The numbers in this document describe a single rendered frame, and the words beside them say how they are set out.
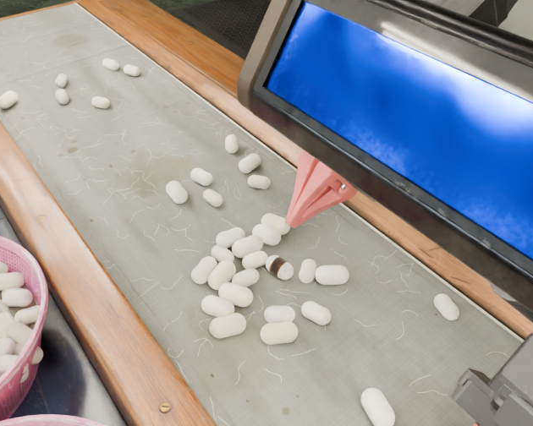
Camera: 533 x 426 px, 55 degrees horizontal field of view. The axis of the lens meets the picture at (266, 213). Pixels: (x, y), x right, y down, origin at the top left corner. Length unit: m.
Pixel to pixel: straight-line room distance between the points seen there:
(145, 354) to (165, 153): 0.36
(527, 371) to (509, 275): 0.16
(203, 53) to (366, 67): 0.78
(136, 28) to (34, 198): 0.53
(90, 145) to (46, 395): 0.37
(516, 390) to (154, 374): 0.30
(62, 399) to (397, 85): 0.50
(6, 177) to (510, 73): 0.66
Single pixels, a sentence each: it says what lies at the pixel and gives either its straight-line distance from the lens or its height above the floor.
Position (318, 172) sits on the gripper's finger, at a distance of 0.52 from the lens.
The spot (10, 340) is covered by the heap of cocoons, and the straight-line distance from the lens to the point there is 0.60.
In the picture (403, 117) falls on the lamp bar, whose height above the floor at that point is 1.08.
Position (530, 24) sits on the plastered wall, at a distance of 2.83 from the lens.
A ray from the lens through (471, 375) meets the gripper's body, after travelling 0.43.
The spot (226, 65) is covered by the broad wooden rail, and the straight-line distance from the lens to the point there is 0.96.
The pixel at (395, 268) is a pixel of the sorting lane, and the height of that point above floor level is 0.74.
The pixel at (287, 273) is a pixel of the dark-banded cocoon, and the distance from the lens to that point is 0.57.
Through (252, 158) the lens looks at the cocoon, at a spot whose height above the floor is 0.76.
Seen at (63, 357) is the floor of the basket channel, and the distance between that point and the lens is 0.65.
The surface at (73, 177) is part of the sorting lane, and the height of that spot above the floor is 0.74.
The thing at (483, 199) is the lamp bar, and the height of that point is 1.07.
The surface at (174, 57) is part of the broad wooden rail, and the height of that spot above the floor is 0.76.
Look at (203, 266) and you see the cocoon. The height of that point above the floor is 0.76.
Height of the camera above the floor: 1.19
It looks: 42 degrees down
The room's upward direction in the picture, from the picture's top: straight up
